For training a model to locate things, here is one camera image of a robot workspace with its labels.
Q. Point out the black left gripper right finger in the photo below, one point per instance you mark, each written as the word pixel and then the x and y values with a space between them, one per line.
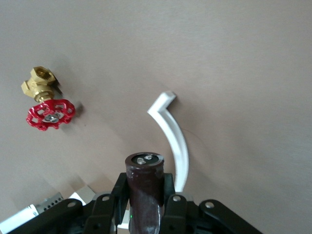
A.
pixel 195 219

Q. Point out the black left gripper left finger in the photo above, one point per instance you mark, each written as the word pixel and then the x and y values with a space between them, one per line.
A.
pixel 61 217

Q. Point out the dark brown cylindrical capacitor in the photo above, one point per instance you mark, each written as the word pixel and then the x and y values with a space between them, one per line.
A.
pixel 143 190

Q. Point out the grey metal box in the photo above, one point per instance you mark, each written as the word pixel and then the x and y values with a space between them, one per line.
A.
pixel 48 202

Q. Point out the brass valve with red handwheel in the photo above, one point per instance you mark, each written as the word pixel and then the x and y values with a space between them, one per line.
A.
pixel 41 83

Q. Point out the white curved plastic bracket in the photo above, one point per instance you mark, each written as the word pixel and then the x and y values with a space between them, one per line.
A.
pixel 175 136

